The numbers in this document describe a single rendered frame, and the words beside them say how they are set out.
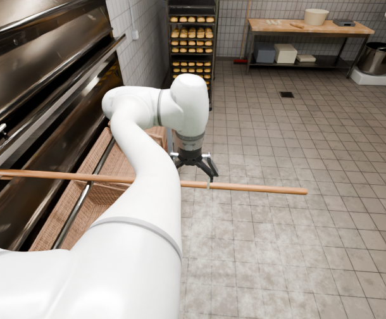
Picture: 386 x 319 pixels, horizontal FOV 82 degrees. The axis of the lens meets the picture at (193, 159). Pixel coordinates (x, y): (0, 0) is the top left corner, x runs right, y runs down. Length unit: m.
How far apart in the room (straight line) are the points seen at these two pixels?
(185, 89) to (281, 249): 1.95
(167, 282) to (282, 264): 2.08
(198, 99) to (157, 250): 0.44
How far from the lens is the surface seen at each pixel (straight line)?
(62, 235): 1.02
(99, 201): 1.79
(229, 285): 2.08
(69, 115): 1.68
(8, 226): 1.38
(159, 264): 0.19
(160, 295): 0.18
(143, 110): 0.59
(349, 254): 2.57
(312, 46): 6.29
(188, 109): 0.58
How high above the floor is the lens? 1.96
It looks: 43 degrees down
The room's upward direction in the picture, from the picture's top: straight up
